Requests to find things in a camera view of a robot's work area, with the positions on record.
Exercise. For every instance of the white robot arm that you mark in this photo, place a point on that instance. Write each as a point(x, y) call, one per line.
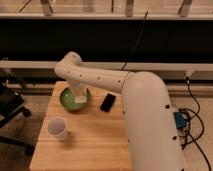
point(147, 110)

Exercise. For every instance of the white sponge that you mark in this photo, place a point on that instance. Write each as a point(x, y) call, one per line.
point(80, 99)

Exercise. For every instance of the green ceramic bowl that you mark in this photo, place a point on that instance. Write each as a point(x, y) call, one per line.
point(67, 100)

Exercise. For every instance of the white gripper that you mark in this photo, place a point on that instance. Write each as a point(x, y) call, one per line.
point(77, 88)

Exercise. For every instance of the black rectangular block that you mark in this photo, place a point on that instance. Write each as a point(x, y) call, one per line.
point(108, 102)

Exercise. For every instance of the blue connector box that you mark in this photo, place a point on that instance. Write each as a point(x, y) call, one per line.
point(179, 120)

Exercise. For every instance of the black office chair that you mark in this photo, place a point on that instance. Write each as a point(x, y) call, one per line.
point(11, 102)

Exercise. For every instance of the translucent plastic cup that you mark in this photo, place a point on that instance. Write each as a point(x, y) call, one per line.
point(57, 128)

